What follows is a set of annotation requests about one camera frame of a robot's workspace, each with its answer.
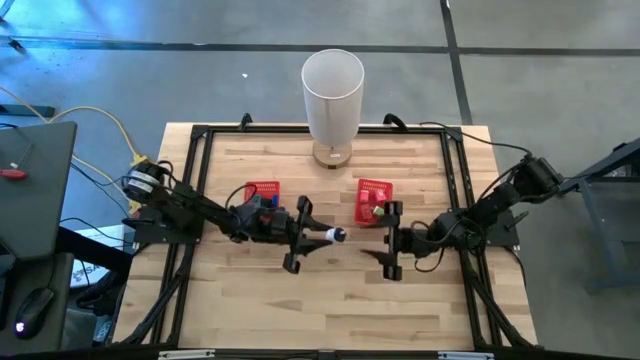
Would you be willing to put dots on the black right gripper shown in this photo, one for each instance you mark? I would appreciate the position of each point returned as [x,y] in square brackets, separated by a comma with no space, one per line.
[415,242]

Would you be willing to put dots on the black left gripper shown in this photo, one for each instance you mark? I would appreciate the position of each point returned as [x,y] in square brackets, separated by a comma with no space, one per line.
[272,225]

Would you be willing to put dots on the white black charger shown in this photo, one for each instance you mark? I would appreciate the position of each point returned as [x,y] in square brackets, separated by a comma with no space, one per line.
[334,235]

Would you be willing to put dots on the green charger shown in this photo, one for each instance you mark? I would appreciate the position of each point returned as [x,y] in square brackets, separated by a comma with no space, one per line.
[378,211]

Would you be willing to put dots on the pink charger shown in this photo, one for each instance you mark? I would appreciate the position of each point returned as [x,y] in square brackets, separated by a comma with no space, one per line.
[364,196]

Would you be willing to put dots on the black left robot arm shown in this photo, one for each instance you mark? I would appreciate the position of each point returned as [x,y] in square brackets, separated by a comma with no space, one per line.
[200,207]

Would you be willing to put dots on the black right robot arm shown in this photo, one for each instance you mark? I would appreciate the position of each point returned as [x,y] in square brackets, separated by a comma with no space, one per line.
[500,200]

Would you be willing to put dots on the red plastic basket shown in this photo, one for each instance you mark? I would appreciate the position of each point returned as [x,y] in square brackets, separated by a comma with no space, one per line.
[265,187]
[371,184]

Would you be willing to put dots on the black table clamp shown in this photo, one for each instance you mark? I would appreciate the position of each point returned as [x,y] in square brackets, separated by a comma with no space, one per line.
[245,120]
[395,120]

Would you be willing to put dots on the white shade table lamp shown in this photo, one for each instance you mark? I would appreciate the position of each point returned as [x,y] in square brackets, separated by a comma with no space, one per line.
[332,100]

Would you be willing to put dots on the dark blue side table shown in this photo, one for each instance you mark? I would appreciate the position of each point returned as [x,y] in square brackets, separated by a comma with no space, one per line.
[610,225]

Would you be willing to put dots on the white printed box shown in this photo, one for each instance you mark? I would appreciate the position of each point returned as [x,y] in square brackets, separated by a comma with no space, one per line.
[87,272]

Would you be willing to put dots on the grey desk panel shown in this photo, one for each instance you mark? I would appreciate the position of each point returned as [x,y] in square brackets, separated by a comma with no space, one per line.
[35,210]

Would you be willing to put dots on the black computer mouse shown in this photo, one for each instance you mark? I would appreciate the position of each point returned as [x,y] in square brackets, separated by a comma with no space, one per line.
[33,312]

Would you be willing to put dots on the black floor bar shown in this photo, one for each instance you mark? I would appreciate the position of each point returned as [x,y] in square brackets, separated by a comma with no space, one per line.
[25,110]

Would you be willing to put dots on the black aluminium table frame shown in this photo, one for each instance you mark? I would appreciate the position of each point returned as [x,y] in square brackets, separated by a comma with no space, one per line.
[280,129]

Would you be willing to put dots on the white metal bracket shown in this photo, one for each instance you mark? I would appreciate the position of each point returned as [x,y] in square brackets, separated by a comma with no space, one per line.
[186,354]
[466,355]

